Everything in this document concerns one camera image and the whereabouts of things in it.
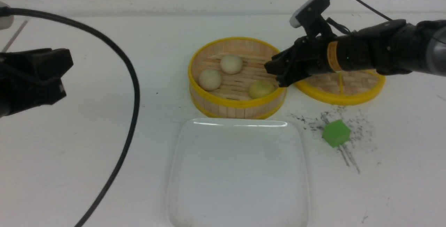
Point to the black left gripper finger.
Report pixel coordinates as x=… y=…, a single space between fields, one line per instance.
x=18 y=95
x=43 y=64

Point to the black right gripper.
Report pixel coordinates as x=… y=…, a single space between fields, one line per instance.
x=303 y=59

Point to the yellow steamed bun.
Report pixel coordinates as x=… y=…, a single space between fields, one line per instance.
x=260 y=88

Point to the white steamed bun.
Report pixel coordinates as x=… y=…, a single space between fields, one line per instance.
x=231 y=64
x=210 y=79

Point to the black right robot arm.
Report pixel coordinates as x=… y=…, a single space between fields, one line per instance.
x=394 y=47

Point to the white square plate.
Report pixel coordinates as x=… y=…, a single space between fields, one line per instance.
x=238 y=173

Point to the yellow-rimmed bamboo steamer basket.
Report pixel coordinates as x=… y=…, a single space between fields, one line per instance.
x=231 y=99

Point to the yellow-rimmed bamboo steamer lid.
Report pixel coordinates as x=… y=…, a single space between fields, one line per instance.
x=343 y=88

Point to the green cube block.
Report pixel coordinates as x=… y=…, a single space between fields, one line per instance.
x=336 y=133

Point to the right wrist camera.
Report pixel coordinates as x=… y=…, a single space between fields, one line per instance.
x=309 y=16

